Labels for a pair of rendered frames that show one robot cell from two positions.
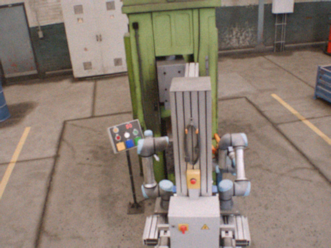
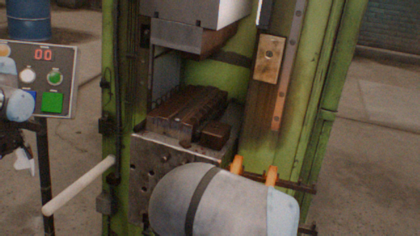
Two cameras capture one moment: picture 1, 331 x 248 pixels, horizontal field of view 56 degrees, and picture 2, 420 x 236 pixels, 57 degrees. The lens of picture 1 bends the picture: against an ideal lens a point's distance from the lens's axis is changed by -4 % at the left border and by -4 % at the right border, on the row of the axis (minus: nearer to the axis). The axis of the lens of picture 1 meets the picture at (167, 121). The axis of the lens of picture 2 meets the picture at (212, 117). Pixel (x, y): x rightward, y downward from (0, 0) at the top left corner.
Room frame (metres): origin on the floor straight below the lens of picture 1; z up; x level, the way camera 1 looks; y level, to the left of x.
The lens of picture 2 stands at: (1.96, -0.68, 1.66)
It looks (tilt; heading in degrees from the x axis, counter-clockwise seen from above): 25 degrees down; 19
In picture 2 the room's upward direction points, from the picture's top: 8 degrees clockwise
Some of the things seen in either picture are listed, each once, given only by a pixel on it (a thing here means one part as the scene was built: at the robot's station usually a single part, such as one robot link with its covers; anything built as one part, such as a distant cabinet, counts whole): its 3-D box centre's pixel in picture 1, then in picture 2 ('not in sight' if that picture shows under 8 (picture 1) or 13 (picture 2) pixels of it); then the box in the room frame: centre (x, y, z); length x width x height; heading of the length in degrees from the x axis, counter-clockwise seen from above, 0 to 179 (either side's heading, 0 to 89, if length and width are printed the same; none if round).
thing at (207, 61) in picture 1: (204, 103); (291, 77); (3.55, -0.45, 1.15); 0.44 x 0.26 x 2.30; 1
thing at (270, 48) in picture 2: not in sight; (268, 59); (3.32, -0.39, 1.27); 0.09 x 0.02 x 0.17; 91
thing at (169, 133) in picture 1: (174, 125); (189, 108); (3.39, -0.07, 0.96); 0.42 x 0.20 x 0.09; 1
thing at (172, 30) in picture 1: (171, 28); not in sight; (3.54, -0.12, 2.06); 0.44 x 0.41 x 0.47; 1
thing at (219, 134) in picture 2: not in sight; (216, 135); (3.24, -0.26, 0.95); 0.12 x 0.08 x 0.06; 1
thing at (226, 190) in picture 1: (226, 189); not in sight; (2.13, -0.45, 0.98); 0.13 x 0.12 x 0.14; 85
